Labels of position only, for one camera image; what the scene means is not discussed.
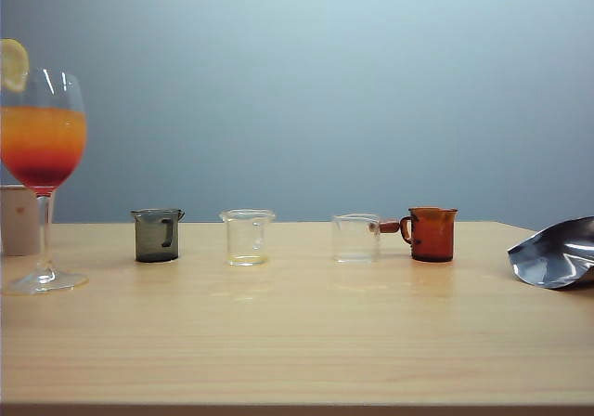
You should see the wine glass with orange cocktail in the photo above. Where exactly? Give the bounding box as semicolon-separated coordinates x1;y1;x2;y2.
0;67;89;295

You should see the grey glass measuring cup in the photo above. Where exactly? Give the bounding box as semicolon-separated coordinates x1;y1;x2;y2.
130;208;186;264

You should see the clear glass beaker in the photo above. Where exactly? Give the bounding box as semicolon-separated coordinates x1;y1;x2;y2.
219;208;277;267

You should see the yellow lemon slice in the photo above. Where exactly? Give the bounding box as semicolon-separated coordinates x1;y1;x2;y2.
0;38;30;94

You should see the silver foil pouch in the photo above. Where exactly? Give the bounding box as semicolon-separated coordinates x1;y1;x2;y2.
507;215;594;291

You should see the amber glass measuring cup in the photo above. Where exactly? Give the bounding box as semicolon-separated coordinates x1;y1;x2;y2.
399;206;458;264

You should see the clear cup with wooden handle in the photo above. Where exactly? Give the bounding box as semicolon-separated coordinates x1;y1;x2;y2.
331;213;401;265

